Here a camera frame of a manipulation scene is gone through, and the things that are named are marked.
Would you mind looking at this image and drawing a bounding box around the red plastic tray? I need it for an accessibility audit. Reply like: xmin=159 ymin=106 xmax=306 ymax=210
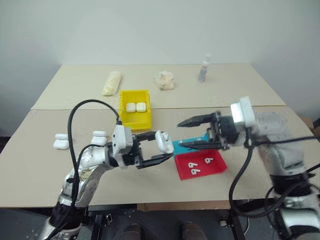
xmin=173 ymin=149 xmax=228 ymax=181

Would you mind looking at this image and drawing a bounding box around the dark rounded shape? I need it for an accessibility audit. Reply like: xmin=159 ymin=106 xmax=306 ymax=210
xmin=123 ymin=223 xmax=142 ymax=240
xmin=181 ymin=221 xmax=205 ymax=240

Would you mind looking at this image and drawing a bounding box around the crumpled clear plastic bag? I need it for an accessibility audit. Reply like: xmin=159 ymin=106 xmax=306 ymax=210
xmin=153 ymin=70 xmax=176 ymax=91

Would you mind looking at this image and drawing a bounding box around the teal plastic tray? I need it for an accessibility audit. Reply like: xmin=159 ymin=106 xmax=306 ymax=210
xmin=171 ymin=131 xmax=214 ymax=155

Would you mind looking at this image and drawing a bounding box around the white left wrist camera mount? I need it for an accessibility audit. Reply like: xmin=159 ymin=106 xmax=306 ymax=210
xmin=109 ymin=124 xmax=134 ymax=169

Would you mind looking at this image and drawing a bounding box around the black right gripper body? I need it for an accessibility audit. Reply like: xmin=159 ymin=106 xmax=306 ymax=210
xmin=205 ymin=111 xmax=241 ymax=151

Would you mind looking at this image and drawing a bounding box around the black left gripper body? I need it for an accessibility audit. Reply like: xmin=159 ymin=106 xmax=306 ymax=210
xmin=122 ymin=134 xmax=145 ymax=170

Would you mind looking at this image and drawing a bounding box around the yellow plastic bin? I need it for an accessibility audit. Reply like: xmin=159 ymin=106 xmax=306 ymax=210
xmin=118 ymin=89 xmax=154 ymax=131

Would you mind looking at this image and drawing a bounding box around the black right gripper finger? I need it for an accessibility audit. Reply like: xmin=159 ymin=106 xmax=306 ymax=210
xmin=178 ymin=139 xmax=222 ymax=151
xmin=176 ymin=112 xmax=217 ymax=129

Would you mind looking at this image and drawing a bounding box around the beige cardboard sheet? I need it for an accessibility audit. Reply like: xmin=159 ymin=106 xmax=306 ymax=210
xmin=0 ymin=104 xmax=320 ymax=209
xmin=29 ymin=64 xmax=289 ymax=111

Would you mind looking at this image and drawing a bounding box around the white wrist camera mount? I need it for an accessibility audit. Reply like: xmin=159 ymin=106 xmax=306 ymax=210
xmin=109 ymin=124 xmax=134 ymax=169
xmin=229 ymin=96 xmax=259 ymax=146

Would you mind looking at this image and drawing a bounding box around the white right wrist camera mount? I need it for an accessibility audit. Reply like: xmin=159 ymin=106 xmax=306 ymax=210
xmin=229 ymin=96 xmax=259 ymax=146

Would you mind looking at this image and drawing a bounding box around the small clear bottle white cap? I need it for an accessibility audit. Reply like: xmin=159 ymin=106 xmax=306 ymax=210
xmin=197 ymin=53 xmax=212 ymax=83

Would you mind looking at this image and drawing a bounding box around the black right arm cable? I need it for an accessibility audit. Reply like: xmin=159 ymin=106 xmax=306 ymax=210
xmin=228 ymin=126 xmax=320 ymax=219

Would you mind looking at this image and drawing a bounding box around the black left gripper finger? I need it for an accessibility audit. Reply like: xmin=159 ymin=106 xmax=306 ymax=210
xmin=135 ymin=129 xmax=163 ymax=144
xmin=138 ymin=153 xmax=174 ymax=170

